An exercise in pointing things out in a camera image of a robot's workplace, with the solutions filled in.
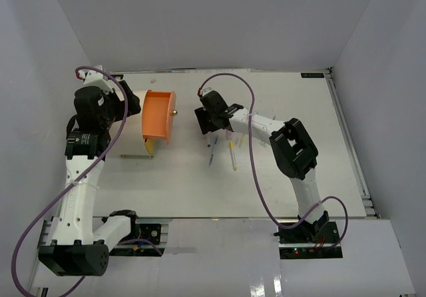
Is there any blue cap white marker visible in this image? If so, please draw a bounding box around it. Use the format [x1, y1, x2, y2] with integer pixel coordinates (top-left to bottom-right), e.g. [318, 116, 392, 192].
[206, 134, 212, 148]

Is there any orange drawer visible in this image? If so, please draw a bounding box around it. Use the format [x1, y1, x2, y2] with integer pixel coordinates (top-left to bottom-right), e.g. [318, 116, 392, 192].
[142, 90, 177, 144]

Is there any yellow cap white marker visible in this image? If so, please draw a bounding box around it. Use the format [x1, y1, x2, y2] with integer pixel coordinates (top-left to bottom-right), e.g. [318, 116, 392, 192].
[228, 141, 237, 171]

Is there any yellow bottom drawer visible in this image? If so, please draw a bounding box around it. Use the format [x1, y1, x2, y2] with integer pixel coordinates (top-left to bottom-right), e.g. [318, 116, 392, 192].
[144, 139, 155, 156]

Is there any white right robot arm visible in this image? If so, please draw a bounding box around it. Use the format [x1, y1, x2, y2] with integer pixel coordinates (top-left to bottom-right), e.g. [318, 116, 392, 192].
[194, 90, 329, 243]

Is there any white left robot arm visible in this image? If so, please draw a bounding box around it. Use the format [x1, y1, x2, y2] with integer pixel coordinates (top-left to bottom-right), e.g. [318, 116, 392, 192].
[38, 80, 141, 276]

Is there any black label sticker left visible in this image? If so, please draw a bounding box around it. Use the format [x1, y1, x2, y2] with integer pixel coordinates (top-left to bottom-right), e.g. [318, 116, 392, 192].
[110, 74, 124, 81]

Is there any black label sticker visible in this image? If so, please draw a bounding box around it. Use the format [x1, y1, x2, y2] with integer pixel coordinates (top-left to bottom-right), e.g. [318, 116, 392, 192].
[110, 74, 124, 81]
[300, 73, 324, 79]

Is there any thin blue ballpoint pen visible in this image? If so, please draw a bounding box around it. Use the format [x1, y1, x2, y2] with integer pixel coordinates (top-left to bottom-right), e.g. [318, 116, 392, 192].
[208, 135, 218, 167]

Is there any white round drawer organizer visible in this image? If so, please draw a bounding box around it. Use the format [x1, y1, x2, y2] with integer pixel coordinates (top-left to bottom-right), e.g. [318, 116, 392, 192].
[115, 89, 154, 159]

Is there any black label sticker right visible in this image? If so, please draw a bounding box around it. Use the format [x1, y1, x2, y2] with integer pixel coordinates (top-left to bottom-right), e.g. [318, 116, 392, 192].
[300, 73, 324, 79]

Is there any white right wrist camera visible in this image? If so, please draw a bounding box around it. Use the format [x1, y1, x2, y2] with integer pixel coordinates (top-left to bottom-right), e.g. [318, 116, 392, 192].
[197, 87, 217, 103]

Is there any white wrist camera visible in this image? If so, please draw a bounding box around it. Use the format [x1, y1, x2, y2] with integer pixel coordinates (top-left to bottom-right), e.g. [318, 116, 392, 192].
[197, 87, 217, 103]
[77, 70, 114, 94]

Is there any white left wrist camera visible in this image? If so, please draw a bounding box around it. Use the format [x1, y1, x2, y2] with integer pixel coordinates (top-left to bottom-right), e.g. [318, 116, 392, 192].
[77, 70, 114, 94]

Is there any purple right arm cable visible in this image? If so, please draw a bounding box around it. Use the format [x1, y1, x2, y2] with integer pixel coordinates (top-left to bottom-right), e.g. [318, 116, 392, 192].
[198, 73, 349, 254]

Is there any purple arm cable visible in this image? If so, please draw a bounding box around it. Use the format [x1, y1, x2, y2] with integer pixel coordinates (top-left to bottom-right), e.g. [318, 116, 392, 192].
[11, 65, 130, 296]
[198, 73, 349, 254]

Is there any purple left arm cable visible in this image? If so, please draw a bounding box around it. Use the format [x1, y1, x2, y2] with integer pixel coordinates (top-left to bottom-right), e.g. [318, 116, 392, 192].
[11, 65, 130, 296]

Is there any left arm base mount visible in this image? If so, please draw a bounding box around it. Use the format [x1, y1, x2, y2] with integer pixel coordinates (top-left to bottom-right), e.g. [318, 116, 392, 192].
[109, 219, 168, 257]

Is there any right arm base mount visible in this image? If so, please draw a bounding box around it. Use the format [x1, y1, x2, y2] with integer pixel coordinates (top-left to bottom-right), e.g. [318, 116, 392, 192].
[274, 222, 343, 260]

